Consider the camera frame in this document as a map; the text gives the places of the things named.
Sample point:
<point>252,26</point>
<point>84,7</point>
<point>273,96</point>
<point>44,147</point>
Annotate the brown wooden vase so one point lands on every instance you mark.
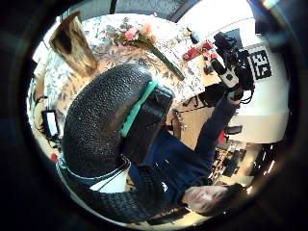
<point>75,48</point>

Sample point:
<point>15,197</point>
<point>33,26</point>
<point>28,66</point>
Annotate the small black object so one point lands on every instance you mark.
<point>193,35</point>

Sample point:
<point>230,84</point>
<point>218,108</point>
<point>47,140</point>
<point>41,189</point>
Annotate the red flat object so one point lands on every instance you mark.
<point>194,52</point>

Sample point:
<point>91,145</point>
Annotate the white cube with black markers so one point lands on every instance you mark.
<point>260,64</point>

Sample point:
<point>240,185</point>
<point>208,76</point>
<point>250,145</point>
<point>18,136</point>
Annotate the small red round object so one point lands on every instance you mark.
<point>54,157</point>

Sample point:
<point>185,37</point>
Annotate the black framed screen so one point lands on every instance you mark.
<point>51,123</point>

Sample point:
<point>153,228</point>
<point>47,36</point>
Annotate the pink flower bouquet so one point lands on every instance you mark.
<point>141,37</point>

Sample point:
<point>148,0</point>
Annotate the floral patterned tablecloth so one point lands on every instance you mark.
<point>106,57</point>

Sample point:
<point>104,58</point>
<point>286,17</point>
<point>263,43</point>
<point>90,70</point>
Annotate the the person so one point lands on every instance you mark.
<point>179,166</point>

